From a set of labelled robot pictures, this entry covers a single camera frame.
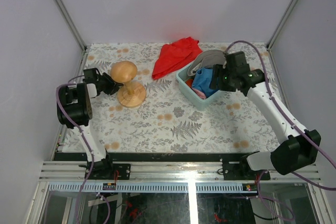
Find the blue bucket hat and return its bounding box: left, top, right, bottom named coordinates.
left=192, top=68, right=218, bottom=98

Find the wooden hat stand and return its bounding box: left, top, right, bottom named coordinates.
left=110, top=61, right=146, bottom=108

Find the grey bucket hat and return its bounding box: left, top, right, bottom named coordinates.
left=187, top=49, right=226, bottom=77

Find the teal plastic bin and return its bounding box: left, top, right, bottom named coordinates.
left=175, top=62, right=221, bottom=110

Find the red cloth hat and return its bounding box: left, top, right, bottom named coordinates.
left=152, top=37, right=203, bottom=80

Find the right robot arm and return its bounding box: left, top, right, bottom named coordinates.
left=210, top=51, right=321, bottom=179

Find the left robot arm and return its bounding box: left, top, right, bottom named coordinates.
left=56, top=68, right=130, bottom=180

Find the pink hat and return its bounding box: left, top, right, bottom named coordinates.
left=193, top=89, right=207, bottom=100

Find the orange hat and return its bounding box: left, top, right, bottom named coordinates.
left=185, top=79, right=194, bottom=88

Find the floral table mat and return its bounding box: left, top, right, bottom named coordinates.
left=85, top=43, right=278, bottom=153

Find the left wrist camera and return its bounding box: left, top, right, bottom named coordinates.
left=87, top=83, right=98, bottom=98

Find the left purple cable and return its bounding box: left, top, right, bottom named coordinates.
left=55, top=74, right=112, bottom=224

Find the purple cable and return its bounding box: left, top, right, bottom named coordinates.
left=225, top=40, right=336, bottom=222
left=55, top=74, right=112, bottom=224

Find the left corner aluminium post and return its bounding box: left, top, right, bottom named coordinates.
left=39, top=0, right=88, bottom=51

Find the corner aluminium post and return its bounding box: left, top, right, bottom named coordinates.
left=266, top=0, right=316, bottom=50
left=39, top=0, right=88, bottom=51

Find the aluminium rail frame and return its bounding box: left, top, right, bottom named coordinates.
left=25, top=152, right=335, bottom=223

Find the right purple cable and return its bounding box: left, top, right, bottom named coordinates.
left=225, top=40, right=336, bottom=222

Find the right corner aluminium post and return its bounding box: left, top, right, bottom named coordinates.
left=266, top=0, right=316, bottom=50

